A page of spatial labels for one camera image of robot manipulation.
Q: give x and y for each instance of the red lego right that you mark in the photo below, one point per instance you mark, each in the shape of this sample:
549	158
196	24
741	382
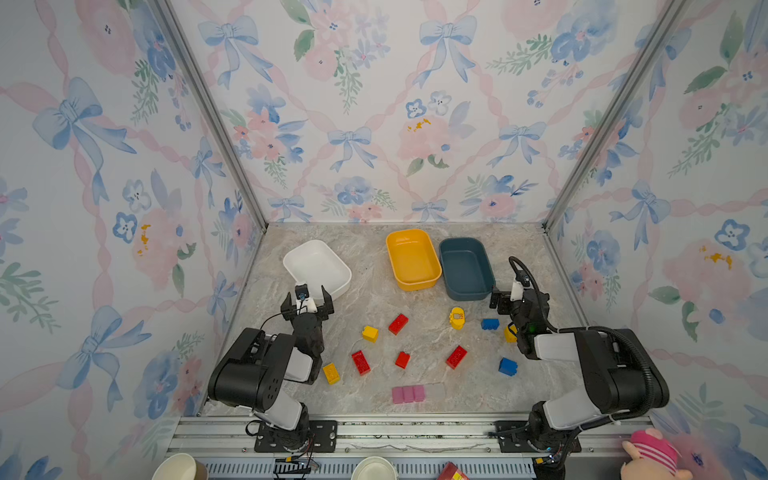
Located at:
456	357

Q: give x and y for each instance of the aluminium rail base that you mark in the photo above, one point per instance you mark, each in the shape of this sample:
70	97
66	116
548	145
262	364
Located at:
417	445

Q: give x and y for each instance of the yellow plastic container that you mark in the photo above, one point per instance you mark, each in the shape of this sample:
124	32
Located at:
414	260

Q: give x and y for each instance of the paper cup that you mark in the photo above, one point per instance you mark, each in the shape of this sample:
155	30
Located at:
180	466

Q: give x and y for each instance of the white bowl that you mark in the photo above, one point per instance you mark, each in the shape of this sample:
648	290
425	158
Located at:
374	468

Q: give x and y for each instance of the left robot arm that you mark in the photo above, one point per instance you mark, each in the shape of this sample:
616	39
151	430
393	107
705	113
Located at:
252	372

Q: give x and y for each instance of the red long lego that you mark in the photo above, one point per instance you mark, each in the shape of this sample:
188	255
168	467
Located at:
360	362
397	325

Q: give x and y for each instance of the yellow long lego left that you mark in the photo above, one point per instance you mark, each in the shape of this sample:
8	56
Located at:
331	374

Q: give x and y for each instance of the dark teal plastic container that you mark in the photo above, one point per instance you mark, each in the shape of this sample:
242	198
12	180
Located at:
467	271

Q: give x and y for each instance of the red small lego centre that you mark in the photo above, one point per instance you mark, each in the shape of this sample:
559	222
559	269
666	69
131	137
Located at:
402	360

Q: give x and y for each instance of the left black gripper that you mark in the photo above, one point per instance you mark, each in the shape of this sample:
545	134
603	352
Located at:
307	314

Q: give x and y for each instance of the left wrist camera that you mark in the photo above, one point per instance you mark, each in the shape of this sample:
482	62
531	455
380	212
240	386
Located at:
302	292

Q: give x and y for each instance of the yellow rounded 120 lego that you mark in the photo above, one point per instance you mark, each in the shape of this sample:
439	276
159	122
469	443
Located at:
457	318

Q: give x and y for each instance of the blue square lego brick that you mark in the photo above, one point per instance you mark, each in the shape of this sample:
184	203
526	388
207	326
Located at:
508	367

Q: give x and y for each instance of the pink translucent block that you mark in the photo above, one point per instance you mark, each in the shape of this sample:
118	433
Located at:
418	393

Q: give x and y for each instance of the yellow square lego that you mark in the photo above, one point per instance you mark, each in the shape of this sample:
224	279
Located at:
370	334

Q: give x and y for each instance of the yellow small lego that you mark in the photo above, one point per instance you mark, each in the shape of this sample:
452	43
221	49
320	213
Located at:
510	334

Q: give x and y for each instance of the white plastic container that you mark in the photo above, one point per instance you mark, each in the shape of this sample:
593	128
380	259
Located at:
315	264

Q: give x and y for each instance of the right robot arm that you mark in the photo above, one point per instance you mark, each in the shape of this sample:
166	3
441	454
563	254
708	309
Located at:
619	380

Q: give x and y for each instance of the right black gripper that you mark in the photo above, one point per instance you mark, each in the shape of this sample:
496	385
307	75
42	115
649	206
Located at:
507	306

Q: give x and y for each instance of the pink plush toy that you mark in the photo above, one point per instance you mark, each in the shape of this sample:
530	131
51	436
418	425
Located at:
651	457

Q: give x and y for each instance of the red box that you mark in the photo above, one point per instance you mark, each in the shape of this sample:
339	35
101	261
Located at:
452	472

